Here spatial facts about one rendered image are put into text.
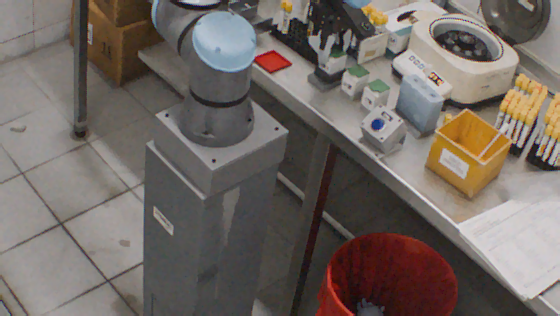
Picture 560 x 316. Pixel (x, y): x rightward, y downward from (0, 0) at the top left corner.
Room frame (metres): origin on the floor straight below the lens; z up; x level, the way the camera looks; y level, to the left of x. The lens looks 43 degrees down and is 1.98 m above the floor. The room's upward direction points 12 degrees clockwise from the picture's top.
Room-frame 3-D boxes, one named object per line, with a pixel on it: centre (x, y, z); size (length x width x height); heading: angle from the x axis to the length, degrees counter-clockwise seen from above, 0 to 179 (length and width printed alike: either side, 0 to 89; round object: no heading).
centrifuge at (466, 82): (1.72, -0.34, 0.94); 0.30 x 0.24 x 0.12; 131
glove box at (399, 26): (1.87, -0.23, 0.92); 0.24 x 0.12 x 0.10; 140
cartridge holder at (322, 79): (1.59, -0.03, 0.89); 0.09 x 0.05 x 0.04; 141
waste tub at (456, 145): (1.37, -0.36, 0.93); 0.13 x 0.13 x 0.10; 55
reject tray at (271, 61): (1.62, 0.11, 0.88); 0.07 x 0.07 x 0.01; 50
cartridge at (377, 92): (1.51, -0.14, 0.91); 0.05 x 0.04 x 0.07; 140
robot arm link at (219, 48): (1.26, 0.18, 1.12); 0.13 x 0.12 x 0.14; 43
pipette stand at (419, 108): (1.50, -0.24, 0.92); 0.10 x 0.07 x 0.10; 42
